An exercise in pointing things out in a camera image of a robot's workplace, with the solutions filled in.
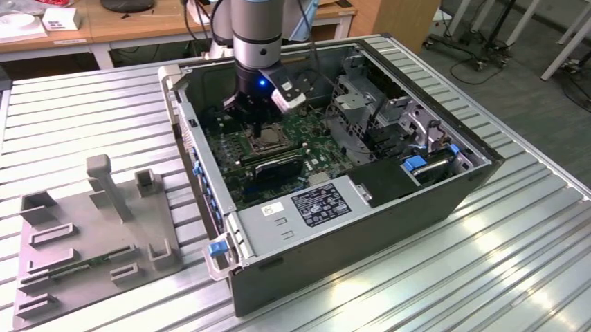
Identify pale blue teach pendant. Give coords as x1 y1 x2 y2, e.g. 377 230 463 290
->
281 0 320 42

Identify black wheeled stand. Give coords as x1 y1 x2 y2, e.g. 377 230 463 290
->
423 0 516 72

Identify green motherboard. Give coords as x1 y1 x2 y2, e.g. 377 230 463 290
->
202 103 371 205

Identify black graphics card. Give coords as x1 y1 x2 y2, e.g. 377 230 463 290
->
252 154 306 183

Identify black plastic drive bay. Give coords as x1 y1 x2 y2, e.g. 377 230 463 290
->
346 160 424 208

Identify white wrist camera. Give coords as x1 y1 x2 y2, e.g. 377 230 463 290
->
256 66 316 114

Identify white labelled box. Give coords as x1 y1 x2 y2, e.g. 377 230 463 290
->
40 7 82 32

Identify wooden desk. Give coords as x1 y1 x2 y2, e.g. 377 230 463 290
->
85 0 359 68
0 0 100 70

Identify white table frame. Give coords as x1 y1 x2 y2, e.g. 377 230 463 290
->
539 0 591 81

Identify grey power supply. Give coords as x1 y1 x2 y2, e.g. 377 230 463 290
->
225 174 376 260

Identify grey parts rack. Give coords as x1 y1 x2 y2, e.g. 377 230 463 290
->
12 154 186 329

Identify black round base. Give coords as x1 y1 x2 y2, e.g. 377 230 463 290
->
100 0 157 12

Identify silver metal bay frame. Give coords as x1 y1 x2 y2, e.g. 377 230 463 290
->
380 96 447 153

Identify white round device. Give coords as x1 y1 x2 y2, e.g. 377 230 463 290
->
0 12 46 39

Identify perforated metal drive cage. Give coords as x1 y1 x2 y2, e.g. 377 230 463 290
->
329 51 388 163

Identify black and grey PC case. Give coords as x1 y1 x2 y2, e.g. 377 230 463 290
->
156 37 507 319

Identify silver drive cage bracket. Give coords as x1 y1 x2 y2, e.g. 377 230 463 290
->
334 92 376 112

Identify CPU socket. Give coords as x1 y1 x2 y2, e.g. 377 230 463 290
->
242 121 298 156

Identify wooden cabinet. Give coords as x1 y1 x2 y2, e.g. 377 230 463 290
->
349 0 440 55

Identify silver CPU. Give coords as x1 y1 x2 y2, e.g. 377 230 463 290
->
260 128 286 148

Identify metal socket cover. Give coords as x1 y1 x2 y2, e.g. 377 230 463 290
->
246 123 294 154

